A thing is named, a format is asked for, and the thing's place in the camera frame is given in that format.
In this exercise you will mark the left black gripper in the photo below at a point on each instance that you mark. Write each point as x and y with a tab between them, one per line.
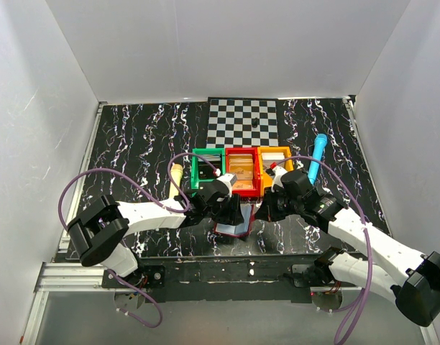
234	214

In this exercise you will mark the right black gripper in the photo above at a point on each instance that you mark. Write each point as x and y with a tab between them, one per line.
267	212

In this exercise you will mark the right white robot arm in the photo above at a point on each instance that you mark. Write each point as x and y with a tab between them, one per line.
407	277

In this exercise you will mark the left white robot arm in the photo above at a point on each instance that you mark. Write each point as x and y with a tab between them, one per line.
97	232

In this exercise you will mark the white cards in yellow bin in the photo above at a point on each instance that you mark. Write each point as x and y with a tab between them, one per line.
268	158

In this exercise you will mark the dark cards in green bin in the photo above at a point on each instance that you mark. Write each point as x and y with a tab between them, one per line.
207	167

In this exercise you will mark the red plastic bin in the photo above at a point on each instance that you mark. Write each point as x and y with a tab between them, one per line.
255	192

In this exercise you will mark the yellow plastic bin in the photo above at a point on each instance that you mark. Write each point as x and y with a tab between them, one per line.
266	180

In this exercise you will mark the green plastic bin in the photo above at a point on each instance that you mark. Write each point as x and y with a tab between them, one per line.
195	181

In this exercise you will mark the cream toy microphone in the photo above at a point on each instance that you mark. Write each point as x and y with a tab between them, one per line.
176	173

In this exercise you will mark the blue toy microphone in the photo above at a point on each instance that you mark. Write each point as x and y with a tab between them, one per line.
320	143

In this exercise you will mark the checkered chessboard mat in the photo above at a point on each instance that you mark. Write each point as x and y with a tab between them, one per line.
230	123

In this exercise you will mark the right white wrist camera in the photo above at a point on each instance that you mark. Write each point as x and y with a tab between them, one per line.
276	172

